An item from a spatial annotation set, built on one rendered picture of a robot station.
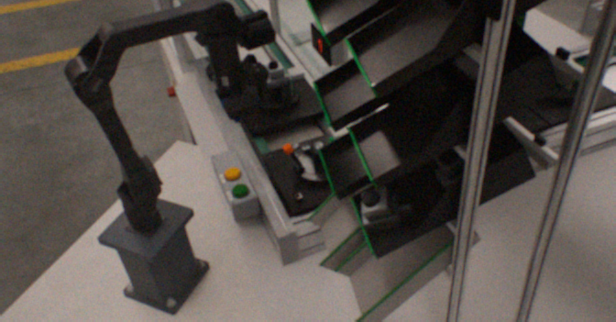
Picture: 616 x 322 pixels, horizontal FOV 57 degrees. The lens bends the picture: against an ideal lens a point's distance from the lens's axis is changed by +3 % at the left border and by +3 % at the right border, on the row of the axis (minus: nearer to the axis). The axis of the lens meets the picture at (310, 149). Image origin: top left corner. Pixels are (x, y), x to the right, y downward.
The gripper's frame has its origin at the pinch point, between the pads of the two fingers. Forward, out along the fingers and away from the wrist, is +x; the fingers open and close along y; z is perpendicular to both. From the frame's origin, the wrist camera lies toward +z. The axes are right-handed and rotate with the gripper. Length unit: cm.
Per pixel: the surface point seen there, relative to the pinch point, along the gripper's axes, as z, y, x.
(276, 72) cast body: 19.8, 36.8, 17.8
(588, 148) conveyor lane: 91, -11, 37
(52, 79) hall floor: -70, 269, 126
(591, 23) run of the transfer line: 136, 39, 35
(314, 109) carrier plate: 27.8, 29.0, 28.5
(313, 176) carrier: 16.0, 0.5, 26.5
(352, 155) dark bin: 17.3, -20.3, 4.1
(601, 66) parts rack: 41, -48, -24
